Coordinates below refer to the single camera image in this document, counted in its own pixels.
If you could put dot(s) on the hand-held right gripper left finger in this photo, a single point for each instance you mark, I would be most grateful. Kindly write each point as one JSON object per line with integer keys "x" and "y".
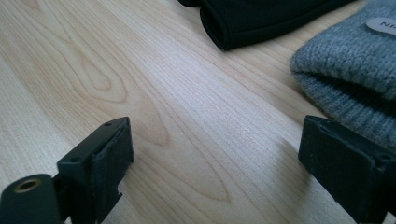
{"x": 93, "y": 168}

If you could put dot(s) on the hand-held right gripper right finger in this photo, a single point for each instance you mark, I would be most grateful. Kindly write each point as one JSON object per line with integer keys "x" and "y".
{"x": 345, "y": 161}

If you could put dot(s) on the black cut-out glove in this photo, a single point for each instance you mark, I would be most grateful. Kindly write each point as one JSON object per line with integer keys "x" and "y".
{"x": 264, "y": 18}

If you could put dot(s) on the grey knitted beanie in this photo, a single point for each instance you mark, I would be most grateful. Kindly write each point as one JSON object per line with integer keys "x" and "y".
{"x": 342, "y": 56}

